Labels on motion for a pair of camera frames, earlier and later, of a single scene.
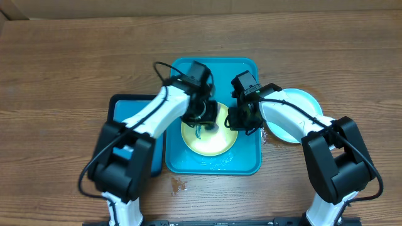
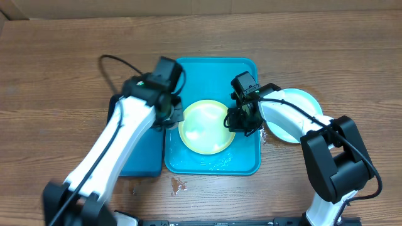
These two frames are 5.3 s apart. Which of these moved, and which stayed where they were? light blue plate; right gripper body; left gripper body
Moved: left gripper body
Stayed: right gripper body; light blue plate
